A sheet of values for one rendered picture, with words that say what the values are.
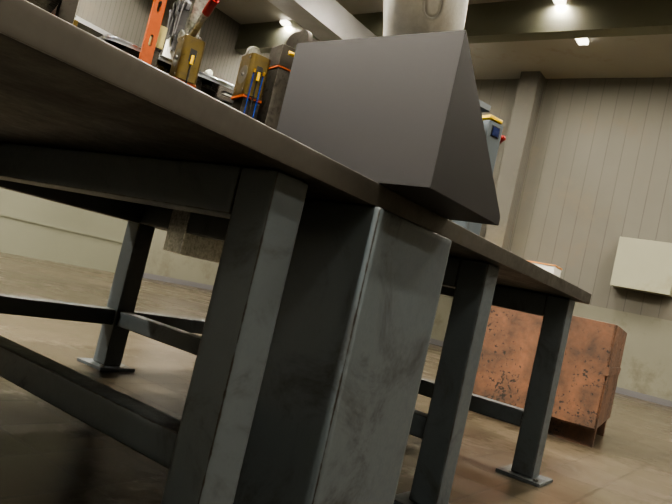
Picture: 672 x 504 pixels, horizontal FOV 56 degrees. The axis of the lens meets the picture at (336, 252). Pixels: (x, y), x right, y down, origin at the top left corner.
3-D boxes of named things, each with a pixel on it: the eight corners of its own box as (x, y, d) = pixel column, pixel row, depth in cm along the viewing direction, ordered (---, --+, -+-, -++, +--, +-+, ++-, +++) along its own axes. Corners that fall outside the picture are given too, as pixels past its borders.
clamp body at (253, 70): (228, 193, 178) (259, 65, 180) (245, 193, 169) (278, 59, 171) (207, 186, 174) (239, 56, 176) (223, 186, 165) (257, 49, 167)
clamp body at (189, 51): (166, 175, 169) (198, 48, 171) (179, 174, 161) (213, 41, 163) (142, 168, 166) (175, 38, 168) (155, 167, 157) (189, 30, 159)
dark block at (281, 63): (251, 197, 178) (286, 54, 181) (263, 197, 173) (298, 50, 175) (235, 192, 176) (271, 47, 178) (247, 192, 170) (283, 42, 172)
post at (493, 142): (459, 256, 210) (487, 128, 212) (476, 258, 204) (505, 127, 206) (443, 251, 206) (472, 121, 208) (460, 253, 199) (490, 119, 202)
